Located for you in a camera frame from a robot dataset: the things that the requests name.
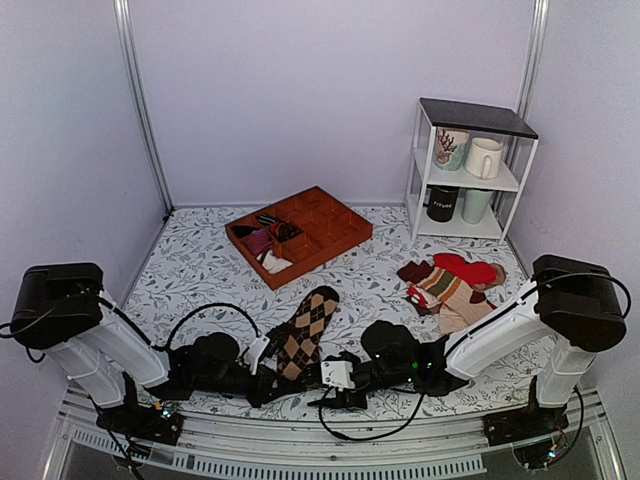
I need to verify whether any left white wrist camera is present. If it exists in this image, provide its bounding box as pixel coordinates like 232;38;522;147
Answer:
242;335;271;376

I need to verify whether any dark red patterned sock roll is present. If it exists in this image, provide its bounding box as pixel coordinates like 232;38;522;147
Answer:
269;221;302;242

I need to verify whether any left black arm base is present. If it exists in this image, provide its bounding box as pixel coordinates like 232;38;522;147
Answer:
96;373;184;446

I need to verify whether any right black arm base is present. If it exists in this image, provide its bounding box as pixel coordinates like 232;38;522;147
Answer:
482;377;569;470

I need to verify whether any white ribbed mug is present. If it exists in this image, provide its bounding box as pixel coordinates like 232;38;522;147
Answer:
464;137;504;180

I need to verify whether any right aluminium frame post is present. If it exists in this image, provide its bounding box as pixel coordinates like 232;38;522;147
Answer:
517;0;550;120

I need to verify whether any black white striped sock roll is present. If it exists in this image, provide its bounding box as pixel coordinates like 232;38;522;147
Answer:
256;212;280;227

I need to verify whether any aluminium front rail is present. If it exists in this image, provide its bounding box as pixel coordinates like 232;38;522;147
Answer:
42;384;626;480

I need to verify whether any black rolled sock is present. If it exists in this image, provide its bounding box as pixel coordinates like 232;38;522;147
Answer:
231;225;257;239

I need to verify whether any brown argyle sock pair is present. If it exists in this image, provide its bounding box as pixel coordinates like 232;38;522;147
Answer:
267;286;340;382

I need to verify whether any purple rolled sock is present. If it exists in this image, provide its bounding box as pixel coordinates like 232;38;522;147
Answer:
242;229;274;257

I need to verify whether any coral pattern mug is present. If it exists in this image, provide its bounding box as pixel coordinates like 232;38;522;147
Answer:
434;127;470;171

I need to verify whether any pale green tumbler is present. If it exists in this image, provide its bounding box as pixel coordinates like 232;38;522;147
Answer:
461;189;493;225

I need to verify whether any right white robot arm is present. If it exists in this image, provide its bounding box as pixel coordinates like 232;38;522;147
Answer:
312;254;631;436

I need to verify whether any aluminium frame post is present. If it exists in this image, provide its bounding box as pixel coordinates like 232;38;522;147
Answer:
517;0;550;120
113;0;175;219

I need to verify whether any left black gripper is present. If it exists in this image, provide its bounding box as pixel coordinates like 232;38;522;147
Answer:
193;367;295;411

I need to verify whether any black mug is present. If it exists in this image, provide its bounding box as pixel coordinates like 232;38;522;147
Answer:
426;186;459;223

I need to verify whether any striped beige sock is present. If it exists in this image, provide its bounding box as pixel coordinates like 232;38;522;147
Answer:
407;267;496;335

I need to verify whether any brown divided wooden tray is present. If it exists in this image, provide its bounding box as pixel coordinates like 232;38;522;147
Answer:
225;186;373;290

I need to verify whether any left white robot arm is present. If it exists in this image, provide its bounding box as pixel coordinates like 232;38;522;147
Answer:
1;263;296;434

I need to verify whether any floral white tablecloth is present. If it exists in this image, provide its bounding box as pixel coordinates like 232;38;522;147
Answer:
113;204;566;421

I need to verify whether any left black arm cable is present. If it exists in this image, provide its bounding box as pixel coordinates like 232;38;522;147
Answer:
0;289;261;364

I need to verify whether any white shelf rack black top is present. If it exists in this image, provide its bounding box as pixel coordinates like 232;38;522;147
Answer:
405;98;539;243

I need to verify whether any white rolled sock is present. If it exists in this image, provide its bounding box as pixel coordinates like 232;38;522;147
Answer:
256;250;293;275

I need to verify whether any left aluminium frame post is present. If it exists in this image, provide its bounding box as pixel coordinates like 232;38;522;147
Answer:
113;0;175;219

